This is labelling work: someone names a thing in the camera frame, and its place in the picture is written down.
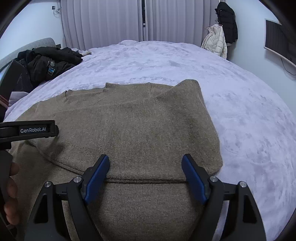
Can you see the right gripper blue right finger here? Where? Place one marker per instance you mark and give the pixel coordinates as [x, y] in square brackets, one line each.
[197, 177]

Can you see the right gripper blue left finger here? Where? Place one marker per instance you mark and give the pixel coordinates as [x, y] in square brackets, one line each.
[93, 178]

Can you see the brown knit sweater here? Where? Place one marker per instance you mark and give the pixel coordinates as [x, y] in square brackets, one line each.
[145, 130]

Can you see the person's left hand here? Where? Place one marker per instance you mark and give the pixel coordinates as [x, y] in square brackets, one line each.
[11, 206]

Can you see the lavender plush bed blanket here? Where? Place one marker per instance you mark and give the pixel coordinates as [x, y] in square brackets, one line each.
[255, 126]

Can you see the black jacket pile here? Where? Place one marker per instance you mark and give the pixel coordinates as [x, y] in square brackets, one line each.
[46, 63]

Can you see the grey pleated curtain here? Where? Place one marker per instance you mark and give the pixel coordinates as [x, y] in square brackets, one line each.
[93, 24]

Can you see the white puffer jacket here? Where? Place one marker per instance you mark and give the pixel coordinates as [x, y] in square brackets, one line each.
[215, 41]

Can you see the black hanging coat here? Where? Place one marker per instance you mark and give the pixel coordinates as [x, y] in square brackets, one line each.
[226, 18]

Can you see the wall mounted television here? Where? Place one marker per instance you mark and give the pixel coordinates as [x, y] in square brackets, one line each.
[277, 40]

